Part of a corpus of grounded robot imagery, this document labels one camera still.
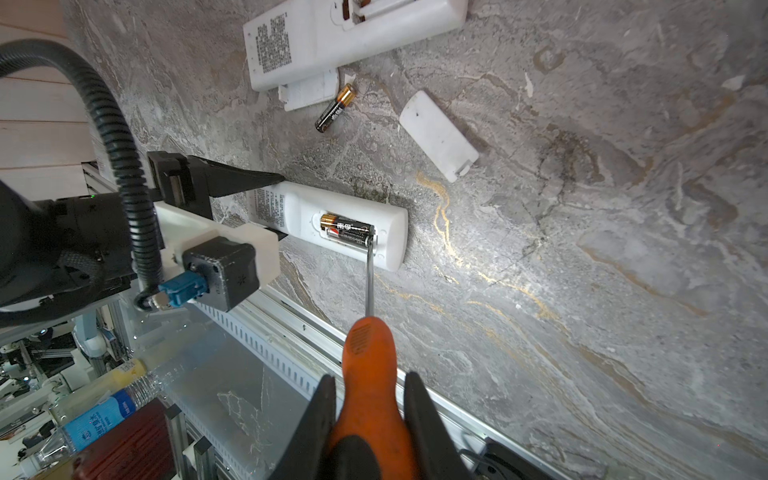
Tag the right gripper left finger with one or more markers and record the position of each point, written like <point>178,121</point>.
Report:
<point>304,454</point>

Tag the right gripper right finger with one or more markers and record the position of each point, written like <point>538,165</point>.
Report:
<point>435,453</point>

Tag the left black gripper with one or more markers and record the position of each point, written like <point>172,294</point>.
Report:
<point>188,182</point>

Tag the orange handled screwdriver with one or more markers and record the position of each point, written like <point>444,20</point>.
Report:
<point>370,437</point>

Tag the white remote control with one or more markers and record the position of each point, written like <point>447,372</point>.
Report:
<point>295,210</point>
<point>298,39</point>

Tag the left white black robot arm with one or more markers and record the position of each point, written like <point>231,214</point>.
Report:
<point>60,256</point>

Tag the white battery cover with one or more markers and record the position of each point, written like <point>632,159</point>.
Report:
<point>435,134</point>
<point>318,89</point>

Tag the clear plastic water bottle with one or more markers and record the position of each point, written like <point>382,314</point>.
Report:
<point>88,414</point>

